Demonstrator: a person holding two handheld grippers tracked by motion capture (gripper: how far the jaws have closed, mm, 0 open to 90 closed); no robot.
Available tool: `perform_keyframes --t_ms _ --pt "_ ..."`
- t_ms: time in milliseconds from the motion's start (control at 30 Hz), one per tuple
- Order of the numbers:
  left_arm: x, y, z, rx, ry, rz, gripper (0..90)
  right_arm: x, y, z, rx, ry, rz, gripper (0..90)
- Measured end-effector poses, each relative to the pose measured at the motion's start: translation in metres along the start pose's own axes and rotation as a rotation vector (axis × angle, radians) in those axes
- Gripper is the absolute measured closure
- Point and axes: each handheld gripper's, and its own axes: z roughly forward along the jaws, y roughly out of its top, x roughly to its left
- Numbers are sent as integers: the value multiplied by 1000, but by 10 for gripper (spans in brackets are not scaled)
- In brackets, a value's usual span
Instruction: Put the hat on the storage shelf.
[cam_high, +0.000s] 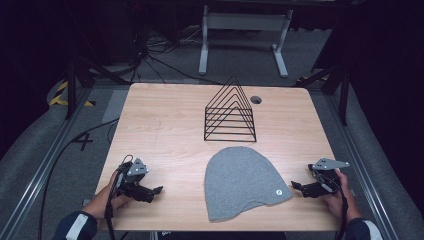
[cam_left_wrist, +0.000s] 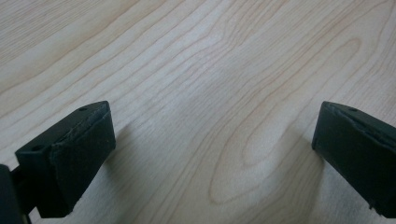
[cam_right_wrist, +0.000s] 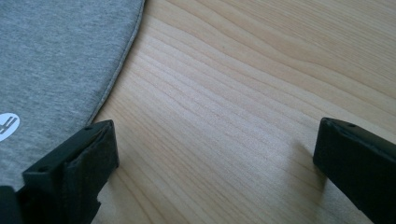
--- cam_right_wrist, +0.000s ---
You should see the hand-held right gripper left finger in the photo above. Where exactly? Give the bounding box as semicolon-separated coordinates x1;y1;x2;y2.
18;119;120;224

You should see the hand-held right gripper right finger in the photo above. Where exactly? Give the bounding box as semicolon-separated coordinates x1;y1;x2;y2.
312;117;396;224

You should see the grey cloth garment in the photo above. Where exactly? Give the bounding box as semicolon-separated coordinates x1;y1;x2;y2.
0;0;147;191

